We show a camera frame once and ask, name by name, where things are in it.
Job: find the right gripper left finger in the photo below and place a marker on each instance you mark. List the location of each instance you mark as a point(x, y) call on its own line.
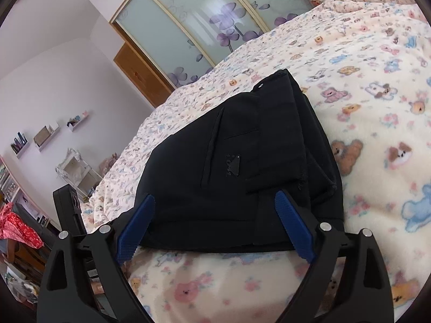
point(66, 294)

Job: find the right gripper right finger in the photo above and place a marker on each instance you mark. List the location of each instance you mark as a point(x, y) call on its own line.
point(347, 279)

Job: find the brown wooden door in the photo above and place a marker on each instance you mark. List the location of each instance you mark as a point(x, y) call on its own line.
point(143, 75)

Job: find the red patterned cloth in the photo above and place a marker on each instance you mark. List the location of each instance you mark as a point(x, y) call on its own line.
point(14, 228)

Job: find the pink plush toy pile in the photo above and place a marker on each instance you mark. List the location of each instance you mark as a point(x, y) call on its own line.
point(107, 164)

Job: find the white wall shelf far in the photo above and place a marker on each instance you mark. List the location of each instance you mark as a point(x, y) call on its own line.
point(45, 135)

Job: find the white wall shelf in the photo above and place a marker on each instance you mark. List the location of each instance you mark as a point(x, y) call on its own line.
point(45, 135)
point(19, 144)
point(76, 121)

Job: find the black pants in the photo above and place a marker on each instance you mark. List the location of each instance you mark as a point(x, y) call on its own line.
point(214, 181)

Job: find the teddy bear print blanket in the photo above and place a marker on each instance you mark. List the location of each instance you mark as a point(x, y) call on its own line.
point(334, 108)

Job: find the white wall shelf near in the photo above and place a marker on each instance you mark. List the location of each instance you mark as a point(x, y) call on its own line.
point(76, 121)

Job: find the white storage rack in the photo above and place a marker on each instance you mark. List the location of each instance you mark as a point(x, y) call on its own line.
point(79, 174)

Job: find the frosted glass sliding wardrobe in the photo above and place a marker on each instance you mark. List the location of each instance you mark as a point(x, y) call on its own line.
point(185, 39)

